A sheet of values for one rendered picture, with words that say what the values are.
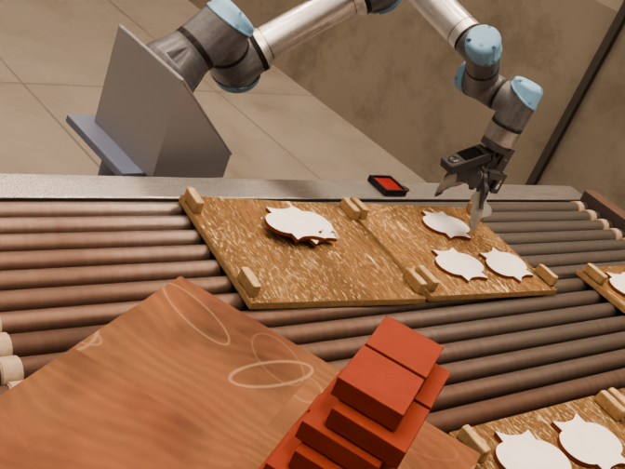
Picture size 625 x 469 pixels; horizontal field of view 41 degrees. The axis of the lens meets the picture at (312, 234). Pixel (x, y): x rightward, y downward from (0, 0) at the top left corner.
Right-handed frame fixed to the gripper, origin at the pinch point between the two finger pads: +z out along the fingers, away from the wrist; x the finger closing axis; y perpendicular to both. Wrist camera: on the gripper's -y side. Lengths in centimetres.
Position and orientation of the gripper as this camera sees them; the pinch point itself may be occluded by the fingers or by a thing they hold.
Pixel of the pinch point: (450, 213)
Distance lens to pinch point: 202.2
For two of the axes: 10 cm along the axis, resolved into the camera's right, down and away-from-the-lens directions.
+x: -4.9, -5.7, 6.6
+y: 7.8, 0.6, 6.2
